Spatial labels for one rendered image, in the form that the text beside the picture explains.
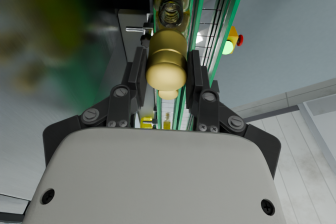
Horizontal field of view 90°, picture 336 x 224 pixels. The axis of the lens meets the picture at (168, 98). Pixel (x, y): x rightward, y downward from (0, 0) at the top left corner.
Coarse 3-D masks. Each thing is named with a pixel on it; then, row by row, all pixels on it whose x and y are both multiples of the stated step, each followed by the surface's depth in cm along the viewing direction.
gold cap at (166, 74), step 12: (156, 36) 14; (168, 36) 14; (180, 36) 15; (156, 48) 13; (168, 48) 13; (180, 48) 14; (156, 60) 12; (168, 60) 12; (180, 60) 13; (156, 72) 13; (168, 72) 13; (180, 72) 13; (156, 84) 14; (168, 84) 14; (180, 84) 14
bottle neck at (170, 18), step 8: (160, 0) 20; (168, 0) 19; (176, 0) 19; (160, 8) 19; (168, 8) 23; (176, 8) 19; (160, 16) 19; (168, 16) 21; (176, 16) 21; (168, 24) 20; (176, 24) 20
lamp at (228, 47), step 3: (228, 42) 56; (231, 42) 57; (225, 45) 56; (228, 45) 55; (231, 45) 56; (225, 48) 56; (228, 48) 56; (231, 48) 56; (225, 51) 57; (228, 51) 57
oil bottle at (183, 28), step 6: (156, 12) 27; (186, 12) 27; (156, 18) 26; (186, 18) 26; (156, 24) 27; (180, 24) 26; (186, 24) 26; (156, 30) 27; (180, 30) 26; (186, 30) 27; (186, 36) 28
